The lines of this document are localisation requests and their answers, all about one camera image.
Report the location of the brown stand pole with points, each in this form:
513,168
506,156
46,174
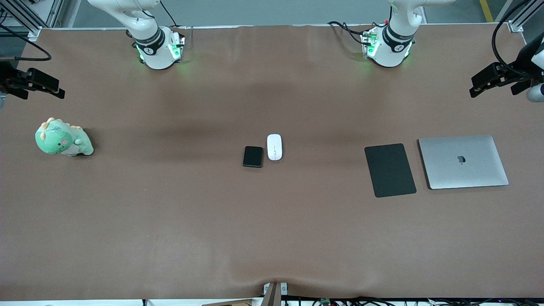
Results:
273,297

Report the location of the brown table mat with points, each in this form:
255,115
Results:
170,212

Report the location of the upright aluminium frame profile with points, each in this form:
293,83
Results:
54,12

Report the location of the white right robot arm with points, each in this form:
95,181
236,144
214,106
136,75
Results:
155,46

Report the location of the aluminium frame profile with bracket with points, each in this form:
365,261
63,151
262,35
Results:
525,15

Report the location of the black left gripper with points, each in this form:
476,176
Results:
511,73

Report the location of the white computer mouse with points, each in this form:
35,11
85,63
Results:
274,147

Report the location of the black smartphone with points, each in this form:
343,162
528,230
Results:
253,157

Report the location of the silver closed laptop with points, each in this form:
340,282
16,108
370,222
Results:
463,163

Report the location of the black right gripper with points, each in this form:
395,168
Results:
9,79

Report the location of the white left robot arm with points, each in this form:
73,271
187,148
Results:
389,46

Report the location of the green dinosaur plush toy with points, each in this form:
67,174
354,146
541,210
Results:
59,138

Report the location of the black mouse pad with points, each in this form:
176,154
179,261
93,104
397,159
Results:
390,170

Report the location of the grey metal bracket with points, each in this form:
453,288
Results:
284,289

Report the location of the slanted aluminium frame profile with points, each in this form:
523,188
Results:
21,17

